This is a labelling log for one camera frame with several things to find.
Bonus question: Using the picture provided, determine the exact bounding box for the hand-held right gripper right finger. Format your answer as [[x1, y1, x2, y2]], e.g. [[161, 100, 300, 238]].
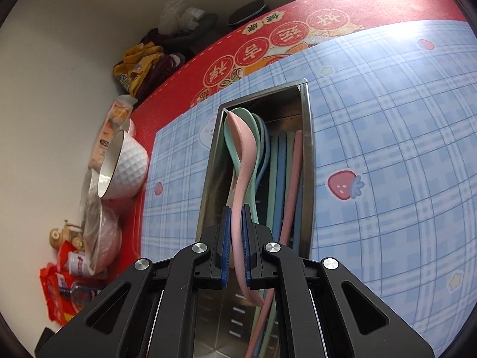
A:
[[241, 203, 435, 358]]

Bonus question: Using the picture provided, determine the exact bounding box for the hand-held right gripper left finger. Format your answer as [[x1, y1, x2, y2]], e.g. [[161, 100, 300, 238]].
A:
[[35, 205, 232, 358]]

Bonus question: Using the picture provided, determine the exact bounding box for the pink spoon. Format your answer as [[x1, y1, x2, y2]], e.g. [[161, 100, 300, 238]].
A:
[[225, 112, 266, 308]]

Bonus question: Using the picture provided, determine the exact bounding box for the pink chopstick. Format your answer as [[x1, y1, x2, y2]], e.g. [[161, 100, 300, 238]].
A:
[[244, 130, 304, 358]]

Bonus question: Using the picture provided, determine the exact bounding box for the green spoon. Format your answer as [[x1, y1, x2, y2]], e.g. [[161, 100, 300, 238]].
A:
[[223, 107, 269, 228]]

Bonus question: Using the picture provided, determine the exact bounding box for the perforated metal utensil tray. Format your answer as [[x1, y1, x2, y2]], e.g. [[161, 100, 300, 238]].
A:
[[192, 79, 317, 358]]

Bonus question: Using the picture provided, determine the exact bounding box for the plastic-wrapped bowl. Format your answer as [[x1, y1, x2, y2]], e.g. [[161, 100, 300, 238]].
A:
[[80, 169, 101, 213], [83, 203, 123, 274]]

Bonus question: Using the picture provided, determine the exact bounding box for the white dimpled bowl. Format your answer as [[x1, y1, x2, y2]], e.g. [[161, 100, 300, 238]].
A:
[[97, 130, 150, 200]]

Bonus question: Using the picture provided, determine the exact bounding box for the small white bottle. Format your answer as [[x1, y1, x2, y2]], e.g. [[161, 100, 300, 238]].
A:
[[67, 250, 94, 277]]

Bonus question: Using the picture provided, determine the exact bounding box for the clear bottle with dark cap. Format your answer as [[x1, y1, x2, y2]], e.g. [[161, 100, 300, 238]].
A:
[[58, 281, 105, 303]]

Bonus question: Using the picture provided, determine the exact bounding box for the tissue pack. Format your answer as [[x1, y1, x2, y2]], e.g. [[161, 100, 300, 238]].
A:
[[89, 95, 138, 170]]

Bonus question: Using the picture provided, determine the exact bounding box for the red snack packet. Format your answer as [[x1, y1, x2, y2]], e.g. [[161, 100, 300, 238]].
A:
[[40, 263, 80, 323]]

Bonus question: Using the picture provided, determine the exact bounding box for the maroon clothes pile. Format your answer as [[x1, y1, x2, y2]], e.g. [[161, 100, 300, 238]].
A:
[[134, 28, 187, 99]]

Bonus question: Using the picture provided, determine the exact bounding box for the yellow snack bags pile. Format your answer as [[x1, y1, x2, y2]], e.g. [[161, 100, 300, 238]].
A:
[[114, 43, 165, 95]]

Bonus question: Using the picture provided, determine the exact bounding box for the dark grey pouf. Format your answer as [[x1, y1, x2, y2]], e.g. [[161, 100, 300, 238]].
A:
[[164, 13, 219, 51]]

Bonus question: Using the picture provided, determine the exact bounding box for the black trash bin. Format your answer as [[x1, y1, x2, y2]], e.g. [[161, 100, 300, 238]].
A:
[[228, 0, 270, 28]]

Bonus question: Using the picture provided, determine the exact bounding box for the clear plastic bag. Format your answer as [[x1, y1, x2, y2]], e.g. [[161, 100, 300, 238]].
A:
[[158, 0, 204, 34]]

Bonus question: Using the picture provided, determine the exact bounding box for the red printed tablecloth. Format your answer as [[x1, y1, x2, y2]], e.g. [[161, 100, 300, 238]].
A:
[[100, 0, 470, 280]]

